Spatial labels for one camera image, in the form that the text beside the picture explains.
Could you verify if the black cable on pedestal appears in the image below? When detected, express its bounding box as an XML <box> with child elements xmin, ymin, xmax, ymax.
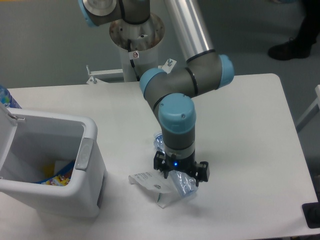
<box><xmin>127</xmin><ymin>38</ymin><xmax>142</xmax><ymax>82</ymax></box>

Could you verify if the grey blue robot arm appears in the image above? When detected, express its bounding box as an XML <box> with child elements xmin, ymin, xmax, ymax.
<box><xmin>78</xmin><ymin>0</ymin><xmax>235</xmax><ymax>183</ymax></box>

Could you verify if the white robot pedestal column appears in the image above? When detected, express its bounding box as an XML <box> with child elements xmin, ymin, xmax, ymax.
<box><xmin>109</xmin><ymin>13</ymin><xmax>165</xmax><ymax>82</ymax></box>

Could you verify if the yellow trash piece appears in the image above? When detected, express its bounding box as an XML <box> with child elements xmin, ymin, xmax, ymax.
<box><xmin>42</xmin><ymin>163</ymin><xmax>55</xmax><ymax>179</ymax></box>

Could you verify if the colourful snack wrapper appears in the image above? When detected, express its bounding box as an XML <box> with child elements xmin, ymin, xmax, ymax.
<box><xmin>41</xmin><ymin>174</ymin><xmax>71</xmax><ymax>187</ymax></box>

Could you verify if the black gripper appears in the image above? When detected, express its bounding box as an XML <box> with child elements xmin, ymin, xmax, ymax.
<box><xmin>153</xmin><ymin>151</ymin><xmax>209</xmax><ymax>187</ymax></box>

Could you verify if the white frame at right edge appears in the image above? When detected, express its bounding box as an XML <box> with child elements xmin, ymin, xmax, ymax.
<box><xmin>295</xmin><ymin>84</ymin><xmax>320</xmax><ymax>133</ymax></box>

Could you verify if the blue patterned bottle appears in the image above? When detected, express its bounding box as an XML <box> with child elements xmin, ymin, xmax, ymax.
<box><xmin>0</xmin><ymin>85</ymin><xmax>22</xmax><ymax>109</ymax></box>

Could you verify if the black device at table edge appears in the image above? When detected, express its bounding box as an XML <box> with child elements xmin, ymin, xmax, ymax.
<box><xmin>302</xmin><ymin>202</ymin><xmax>320</xmax><ymax>229</ymax></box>

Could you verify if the person's black shoe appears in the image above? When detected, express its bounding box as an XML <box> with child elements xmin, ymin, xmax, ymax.
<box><xmin>267</xmin><ymin>38</ymin><xmax>312</xmax><ymax>61</ymax></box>

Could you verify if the white pedestal base frame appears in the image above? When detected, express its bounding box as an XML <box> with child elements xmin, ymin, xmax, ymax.
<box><xmin>86</xmin><ymin>58</ymin><xmax>177</xmax><ymax>85</ymax></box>

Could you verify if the white paper carton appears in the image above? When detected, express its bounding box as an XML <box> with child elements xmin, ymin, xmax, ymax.
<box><xmin>128</xmin><ymin>171</ymin><xmax>182</xmax><ymax>209</ymax></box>

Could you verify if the clear crushed plastic bottle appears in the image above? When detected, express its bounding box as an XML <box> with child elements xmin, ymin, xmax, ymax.
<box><xmin>153</xmin><ymin>131</ymin><xmax>198</xmax><ymax>198</ymax></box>

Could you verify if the white plastic trash can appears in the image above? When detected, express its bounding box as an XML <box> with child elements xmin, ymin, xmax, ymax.
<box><xmin>0</xmin><ymin>106</ymin><xmax>107</xmax><ymax>218</ymax></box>

